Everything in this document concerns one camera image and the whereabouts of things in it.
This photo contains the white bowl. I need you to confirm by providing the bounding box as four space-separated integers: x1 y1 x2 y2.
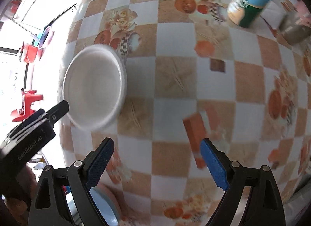
62 44 127 131

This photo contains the red bucket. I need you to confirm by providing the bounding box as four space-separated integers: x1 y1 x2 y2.
19 43 38 64

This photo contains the blue square plate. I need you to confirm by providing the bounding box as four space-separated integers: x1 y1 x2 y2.
66 187 121 225

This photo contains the red plastic stool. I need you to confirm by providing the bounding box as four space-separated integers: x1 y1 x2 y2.
10 89 43 122

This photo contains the blue green drink bottle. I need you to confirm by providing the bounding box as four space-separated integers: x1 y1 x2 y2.
227 0 272 29

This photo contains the checkered patterned tablecloth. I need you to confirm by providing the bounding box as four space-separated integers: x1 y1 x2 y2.
61 0 310 225

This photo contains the pink basin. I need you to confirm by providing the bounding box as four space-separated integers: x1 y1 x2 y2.
38 26 54 49

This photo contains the pink square plate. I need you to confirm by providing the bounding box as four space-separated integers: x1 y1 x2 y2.
96 183 122 218

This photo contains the person's right hand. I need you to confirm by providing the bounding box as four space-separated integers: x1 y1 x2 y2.
4 164 38 226

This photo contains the pink steel thermos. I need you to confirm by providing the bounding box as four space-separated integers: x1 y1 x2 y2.
279 0 310 45

